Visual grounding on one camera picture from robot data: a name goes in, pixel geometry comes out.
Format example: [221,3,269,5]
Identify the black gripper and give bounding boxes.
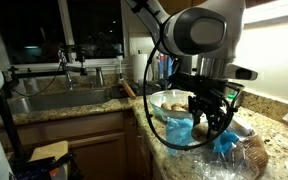
[169,72,234,140]

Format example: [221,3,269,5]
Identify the brown potato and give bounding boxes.
[242,135,269,176]
[192,123,208,142]

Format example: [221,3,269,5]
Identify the blue clear plastic potato bag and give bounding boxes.
[166,116,262,180]

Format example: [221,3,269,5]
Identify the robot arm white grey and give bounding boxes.
[125,0,258,137]

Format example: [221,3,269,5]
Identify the potato in bowl right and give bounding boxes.
[171,102,189,111]

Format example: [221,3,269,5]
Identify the glass bowl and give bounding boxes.
[149,90,193,119]

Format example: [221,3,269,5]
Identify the stainless steel cup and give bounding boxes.
[225,82,245,108]

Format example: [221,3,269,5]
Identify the wooden rolling pin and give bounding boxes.
[121,80,136,100]

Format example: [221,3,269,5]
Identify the white paper towel roll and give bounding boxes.
[132,51,148,83]

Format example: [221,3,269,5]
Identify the wooden base cabinet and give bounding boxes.
[17,111,163,180]

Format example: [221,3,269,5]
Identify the chrome kitchen faucet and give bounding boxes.
[58,50,74,91]

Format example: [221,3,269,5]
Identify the stainless steel sink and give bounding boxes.
[9,89,111,114]

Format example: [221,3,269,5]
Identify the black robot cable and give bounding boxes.
[142,39,238,151]

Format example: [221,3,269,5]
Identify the black camera stand pole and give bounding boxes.
[0,74,28,163]

